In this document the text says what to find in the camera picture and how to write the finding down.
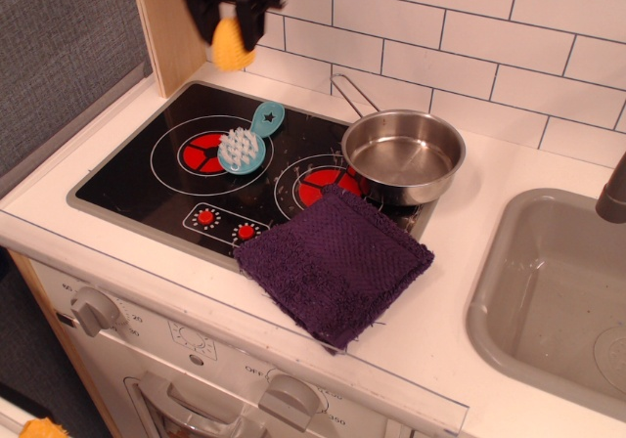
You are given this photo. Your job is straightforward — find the grey right oven knob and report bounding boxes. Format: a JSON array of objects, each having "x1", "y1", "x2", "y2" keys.
[{"x1": 258, "y1": 374, "x2": 321, "y2": 432}]

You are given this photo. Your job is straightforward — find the black toy stovetop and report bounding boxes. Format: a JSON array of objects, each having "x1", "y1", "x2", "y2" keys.
[{"x1": 66, "y1": 80, "x2": 440, "y2": 273}]

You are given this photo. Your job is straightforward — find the grey left oven knob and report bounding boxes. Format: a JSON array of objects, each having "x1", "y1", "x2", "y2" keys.
[{"x1": 70, "y1": 286, "x2": 120, "y2": 337}]

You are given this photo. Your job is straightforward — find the orange object bottom corner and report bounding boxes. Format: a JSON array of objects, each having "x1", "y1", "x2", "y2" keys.
[{"x1": 19, "y1": 417, "x2": 69, "y2": 438}]

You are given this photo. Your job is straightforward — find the grey faucet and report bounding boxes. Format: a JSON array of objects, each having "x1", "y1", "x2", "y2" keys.
[{"x1": 596, "y1": 153, "x2": 626, "y2": 224}]

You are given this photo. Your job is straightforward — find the grey oven door handle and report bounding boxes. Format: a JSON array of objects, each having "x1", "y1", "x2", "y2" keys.
[{"x1": 136, "y1": 372, "x2": 267, "y2": 437}]

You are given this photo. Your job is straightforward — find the purple folded cloth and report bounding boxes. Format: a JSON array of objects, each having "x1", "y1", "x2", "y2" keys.
[{"x1": 234, "y1": 185, "x2": 434, "y2": 350}]

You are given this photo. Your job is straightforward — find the stainless steel pot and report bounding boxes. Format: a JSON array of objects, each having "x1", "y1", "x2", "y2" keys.
[{"x1": 330, "y1": 73, "x2": 467, "y2": 207}]

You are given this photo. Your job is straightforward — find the teal scrubber brush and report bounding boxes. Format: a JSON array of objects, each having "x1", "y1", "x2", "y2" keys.
[{"x1": 217, "y1": 102, "x2": 286, "y2": 175}]

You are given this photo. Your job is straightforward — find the white toy oven front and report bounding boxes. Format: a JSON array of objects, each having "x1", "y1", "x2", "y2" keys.
[{"x1": 32, "y1": 262, "x2": 467, "y2": 437}]

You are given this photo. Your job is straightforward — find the red stove knob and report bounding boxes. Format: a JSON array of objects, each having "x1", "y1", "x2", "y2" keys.
[
  {"x1": 237, "y1": 224, "x2": 256, "y2": 241},
  {"x1": 197, "y1": 209, "x2": 215, "y2": 226}
]

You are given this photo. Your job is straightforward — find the grey oven knob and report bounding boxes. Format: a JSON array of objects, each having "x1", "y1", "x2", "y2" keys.
[
  {"x1": 258, "y1": 374, "x2": 321, "y2": 432},
  {"x1": 70, "y1": 286, "x2": 120, "y2": 337}
]

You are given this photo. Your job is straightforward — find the red left stove knob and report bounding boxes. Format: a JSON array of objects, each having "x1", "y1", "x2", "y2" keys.
[{"x1": 197, "y1": 209, "x2": 215, "y2": 226}]

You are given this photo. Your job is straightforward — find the grey sink basin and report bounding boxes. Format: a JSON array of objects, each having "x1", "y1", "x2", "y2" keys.
[{"x1": 467, "y1": 189, "x2": 625, "y2": 420}]

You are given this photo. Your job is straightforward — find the yellow toy corn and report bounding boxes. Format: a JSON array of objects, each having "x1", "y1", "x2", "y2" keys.
[{"x1": 211, "y1": 18, "x2": 256, "y2": 71}]

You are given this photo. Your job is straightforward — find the red right stove knob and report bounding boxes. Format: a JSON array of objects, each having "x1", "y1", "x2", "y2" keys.
[{"x1": 237, "y1": 224, "x2": 256, "y2": 241}]

